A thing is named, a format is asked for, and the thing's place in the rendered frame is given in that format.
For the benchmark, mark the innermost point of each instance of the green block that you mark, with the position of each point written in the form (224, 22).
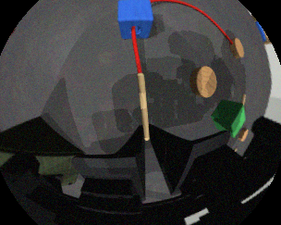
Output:
(229, 115)

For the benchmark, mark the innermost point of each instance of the round wooden disc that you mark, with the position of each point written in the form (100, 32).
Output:
(203, 81)

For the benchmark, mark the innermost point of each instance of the red string with tan wooden stick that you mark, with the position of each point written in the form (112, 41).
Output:
(140, 76)

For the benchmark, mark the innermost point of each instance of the tan round disc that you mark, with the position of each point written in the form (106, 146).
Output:
(242, 135)
(236, 48)

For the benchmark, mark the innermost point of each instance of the blue block with hole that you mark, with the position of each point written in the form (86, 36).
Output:
(137, 13)

